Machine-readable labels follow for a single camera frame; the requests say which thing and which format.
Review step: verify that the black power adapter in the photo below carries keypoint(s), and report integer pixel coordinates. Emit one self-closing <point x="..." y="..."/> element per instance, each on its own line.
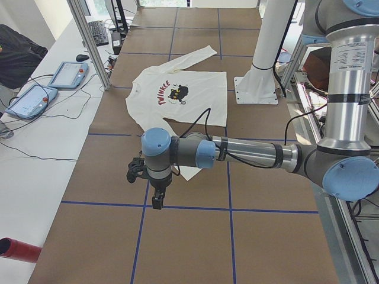
<point x="116" y="42"/>

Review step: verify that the aluminium frame post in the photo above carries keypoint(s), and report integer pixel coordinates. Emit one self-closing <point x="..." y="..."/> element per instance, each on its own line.
<point x="83" y="27"/>

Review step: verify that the far blue teach pendant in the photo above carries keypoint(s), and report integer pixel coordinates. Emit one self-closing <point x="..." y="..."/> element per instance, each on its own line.
<point x="69" y="75"/>

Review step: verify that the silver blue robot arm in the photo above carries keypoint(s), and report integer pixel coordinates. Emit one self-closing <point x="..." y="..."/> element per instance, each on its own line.
<point x="340" y="162"/>

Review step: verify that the black computer mouse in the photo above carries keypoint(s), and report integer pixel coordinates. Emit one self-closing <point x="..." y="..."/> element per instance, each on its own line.
<point x="81" y="57"/>

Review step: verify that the black keyboard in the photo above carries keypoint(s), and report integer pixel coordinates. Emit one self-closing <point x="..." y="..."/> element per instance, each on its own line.
<point x="98" y="31"/>

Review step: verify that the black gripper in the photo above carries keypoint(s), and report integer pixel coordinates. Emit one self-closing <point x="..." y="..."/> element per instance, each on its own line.
<point x="160" y="183"/>

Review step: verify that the white camera pedestal column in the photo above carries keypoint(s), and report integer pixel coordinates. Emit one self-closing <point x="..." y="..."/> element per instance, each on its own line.
<point x="257" y="86"/>

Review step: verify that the cream long-sleeve cat shirt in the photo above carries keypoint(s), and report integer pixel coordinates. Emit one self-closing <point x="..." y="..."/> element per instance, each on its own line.
<point x="171" y="91"/>

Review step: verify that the near blue teach pendant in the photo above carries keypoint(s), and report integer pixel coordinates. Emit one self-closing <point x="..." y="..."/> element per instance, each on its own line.
<point x="32" y="102"/>

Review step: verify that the blue teach pendant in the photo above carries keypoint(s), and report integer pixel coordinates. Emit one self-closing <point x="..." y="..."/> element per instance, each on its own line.
<point x="69" y="75"/>
<point x="32" y="102"/>

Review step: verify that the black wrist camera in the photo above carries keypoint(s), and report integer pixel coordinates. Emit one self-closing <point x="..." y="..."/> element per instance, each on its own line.
<point x="136" y="169"/>

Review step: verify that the red cardboard tube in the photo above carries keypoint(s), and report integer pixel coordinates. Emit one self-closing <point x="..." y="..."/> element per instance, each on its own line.
<point x="18" y="250"/>

